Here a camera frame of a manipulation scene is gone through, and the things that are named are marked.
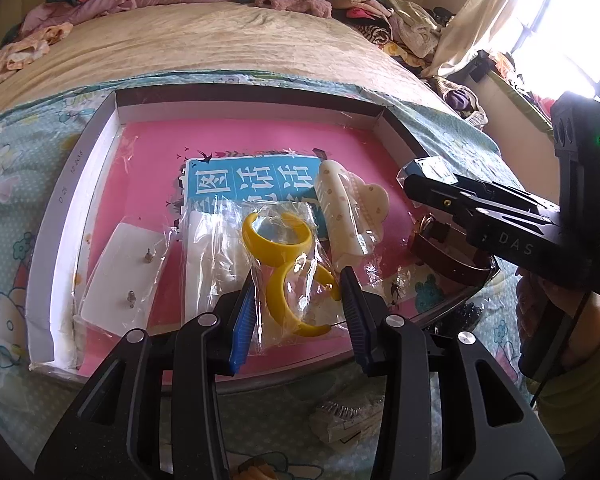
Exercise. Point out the pile of clothes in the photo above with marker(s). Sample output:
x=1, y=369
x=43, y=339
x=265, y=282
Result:
x=405, y=25

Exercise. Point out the shallow grey cardboard box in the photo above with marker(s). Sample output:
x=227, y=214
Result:
x=70, y=200

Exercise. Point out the white wall plate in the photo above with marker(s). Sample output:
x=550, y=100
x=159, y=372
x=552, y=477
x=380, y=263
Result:
x=115, y=270

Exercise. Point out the brown leather belt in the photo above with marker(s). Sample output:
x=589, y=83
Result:
x=445, y=265

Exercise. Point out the person's right hand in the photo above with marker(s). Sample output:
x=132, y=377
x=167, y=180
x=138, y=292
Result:
x=530, y=310

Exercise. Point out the yellow hoop earring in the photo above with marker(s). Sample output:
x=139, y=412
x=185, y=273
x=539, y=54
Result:
x=280, y=305
x=252, y=245

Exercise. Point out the white pearl hair clip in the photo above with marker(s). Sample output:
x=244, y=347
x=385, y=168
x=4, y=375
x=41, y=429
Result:
x=350, y=417

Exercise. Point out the basket of clothes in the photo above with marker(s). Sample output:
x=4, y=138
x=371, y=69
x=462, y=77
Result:
x=460, y=100

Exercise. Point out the peach garment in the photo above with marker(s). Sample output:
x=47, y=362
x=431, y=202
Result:
x=30, y=50

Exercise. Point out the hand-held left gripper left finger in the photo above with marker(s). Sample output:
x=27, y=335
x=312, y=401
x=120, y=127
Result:
x=242, y=330

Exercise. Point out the cream hair claw clip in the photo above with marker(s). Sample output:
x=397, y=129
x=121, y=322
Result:
x=340, y=210

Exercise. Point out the dark beaded accessory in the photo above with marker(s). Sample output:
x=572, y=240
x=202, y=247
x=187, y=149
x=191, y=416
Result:
x=465, y=315

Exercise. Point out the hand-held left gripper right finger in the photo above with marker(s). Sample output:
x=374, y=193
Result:
x=355, y=320

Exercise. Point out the window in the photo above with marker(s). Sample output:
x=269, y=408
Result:
x=580, y=20

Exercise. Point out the beige bed sheet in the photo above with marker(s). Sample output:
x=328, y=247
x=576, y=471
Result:
x=205, y=45

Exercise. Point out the white card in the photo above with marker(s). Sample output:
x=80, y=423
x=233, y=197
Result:
x=205, y=260

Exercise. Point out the person's right forearm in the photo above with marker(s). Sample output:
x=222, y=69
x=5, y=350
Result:
x=585, y=390

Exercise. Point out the cream curtain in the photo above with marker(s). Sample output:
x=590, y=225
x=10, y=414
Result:
x=490, y=20

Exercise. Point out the pink fuzzy garment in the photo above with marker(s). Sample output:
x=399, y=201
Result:
x=295, y=2

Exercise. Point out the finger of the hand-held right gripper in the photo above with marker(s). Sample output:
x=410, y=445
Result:
x=440, y=197
x=505, y=192

